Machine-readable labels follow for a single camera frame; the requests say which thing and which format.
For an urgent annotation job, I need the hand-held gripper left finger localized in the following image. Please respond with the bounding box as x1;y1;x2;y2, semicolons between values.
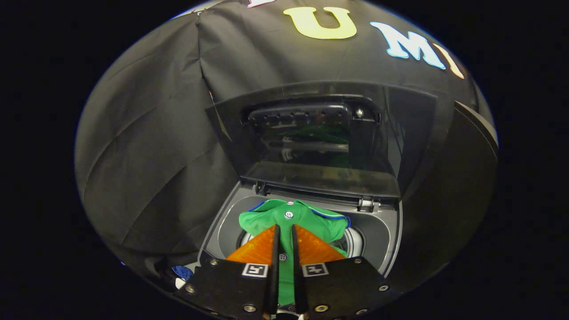
175;224;281;320

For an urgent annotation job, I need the grey washing machine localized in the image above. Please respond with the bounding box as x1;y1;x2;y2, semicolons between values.
151;180;404;308

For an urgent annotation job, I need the green polo shirt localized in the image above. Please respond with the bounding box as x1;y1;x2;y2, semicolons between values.
238;199;352;307

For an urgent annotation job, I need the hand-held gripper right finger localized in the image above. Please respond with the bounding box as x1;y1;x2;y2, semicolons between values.
291;224;400;320

